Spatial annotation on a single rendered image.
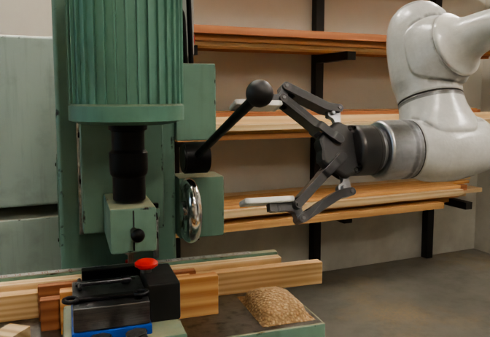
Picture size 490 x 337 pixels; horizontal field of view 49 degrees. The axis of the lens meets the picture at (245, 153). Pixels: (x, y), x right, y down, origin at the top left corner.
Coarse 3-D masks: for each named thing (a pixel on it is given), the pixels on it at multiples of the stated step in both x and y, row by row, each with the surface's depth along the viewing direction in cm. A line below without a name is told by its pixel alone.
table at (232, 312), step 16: (224, 304) 87; (240, 304) 87; (16, 320) 81; (32, 320) 81; (192, 320) 81; (208, 320) 81; (224, 320) 81; (240, 320) 81; (256, 320) 81; (320, 320) 81; (32, 336) 75; (48, 336) 75; (192, 336) 75; (208, 336) 75; (224, 336) 75; (240, 336) 76; (256, 336) 76; (272, 336) 77; (288, 336) 78; (304, 336) 79; (320, 336) 80
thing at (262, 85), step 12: (252, 84) 66; (264, 84) 66; (252, 96) 66; (264, 96) 65; (240, 108) 72; (228, 120) 78; (216, 132) 85; (192, 144) 100; (204, 144) 92; (180, 156) 103; (192, 156) 99; (204, 156) 100; (192, 168) 100; (204, 168) 101
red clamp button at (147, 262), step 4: (136, 260) 70; (140, 260) 69; (144, 260) 69; (148, 260) 69; (152, 260) 70; (156, 260) 70; (136, 264) 69; (140, 264) 69; (144, 264) 68; (148, 264) 69; (152, 264) 69; (156, 264) 69; (140, 268) 69; (144, 268) 69; (148, 268) 69; (152, 268) 69
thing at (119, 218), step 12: (108, 204) 84; (120, 204) 83; (132, 204) 83; (144, 204) 83; (108, 216) 82; (120, 216) 80; (132, 216) 81; (144, 216) 81; (156, 216) 83; (108, 228) 83; (120, 228) 80; (144, 228) 81; (156, 228) 82; (108, 240) 84; (120, 240) 80; (132, 240) 81; (144, 240) 82; (156, 240) 82; (120, 252) 81; (132, 252) 85
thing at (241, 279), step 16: (208, 272) 91; (224, 272) 91; (240, 272) 91; (256, 272) 92; (272, 272) 93; (288, 272) 94; (304, 272) 95; (320, 272) 96; (224, 288) 91; (240, 288) 92; (256, 288) 93; (0, 304) 80; (16, 304) 80; (32, 304) 81; (0, 320) 80
